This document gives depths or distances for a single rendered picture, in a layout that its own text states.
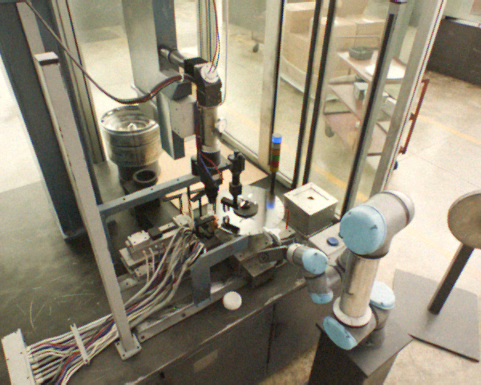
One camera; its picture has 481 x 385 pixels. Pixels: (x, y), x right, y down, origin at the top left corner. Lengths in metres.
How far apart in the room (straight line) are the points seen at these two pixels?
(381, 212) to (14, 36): 1.27
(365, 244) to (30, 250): 1.45
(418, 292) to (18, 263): 2.28
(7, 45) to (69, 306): 0.95
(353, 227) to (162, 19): 0.96
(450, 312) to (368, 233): 1.82
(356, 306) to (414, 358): 1.31
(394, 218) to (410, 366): 1.53
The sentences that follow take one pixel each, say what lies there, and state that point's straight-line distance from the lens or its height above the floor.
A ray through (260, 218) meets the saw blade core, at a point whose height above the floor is 0.95.
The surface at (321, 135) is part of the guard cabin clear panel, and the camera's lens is 1.83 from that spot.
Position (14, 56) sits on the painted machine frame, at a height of 1.57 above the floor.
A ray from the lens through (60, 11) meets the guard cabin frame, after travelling 2.15.
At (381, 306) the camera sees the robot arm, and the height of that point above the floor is 0.97.
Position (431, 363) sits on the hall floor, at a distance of 2.53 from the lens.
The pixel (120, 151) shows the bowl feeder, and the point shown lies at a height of 0.99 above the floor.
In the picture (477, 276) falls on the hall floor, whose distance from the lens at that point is 3.12.
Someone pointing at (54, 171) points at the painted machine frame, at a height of 1.09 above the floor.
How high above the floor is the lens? 2.00
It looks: 37 degrees down
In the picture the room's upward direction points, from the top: 1 degrees clockwise
